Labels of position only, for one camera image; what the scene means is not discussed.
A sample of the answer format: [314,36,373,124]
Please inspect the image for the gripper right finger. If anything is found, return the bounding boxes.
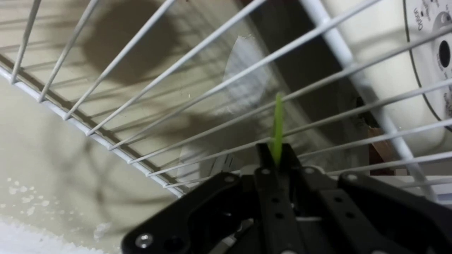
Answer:
[282,143,452,254]

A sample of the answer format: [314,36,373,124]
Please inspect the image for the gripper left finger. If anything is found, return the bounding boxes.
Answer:
[121,143,305,254]

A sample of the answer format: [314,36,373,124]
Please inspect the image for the light green object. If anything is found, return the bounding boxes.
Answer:
[269,92,285,167]

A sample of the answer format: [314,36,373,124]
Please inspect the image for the white round appliance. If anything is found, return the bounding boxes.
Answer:
[320,0,452,157]

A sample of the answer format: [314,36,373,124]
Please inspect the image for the clear plastic sheet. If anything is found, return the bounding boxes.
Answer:
[177,34,273,184]

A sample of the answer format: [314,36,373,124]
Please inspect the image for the white wire rack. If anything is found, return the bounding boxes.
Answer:
[0,0,452,202]

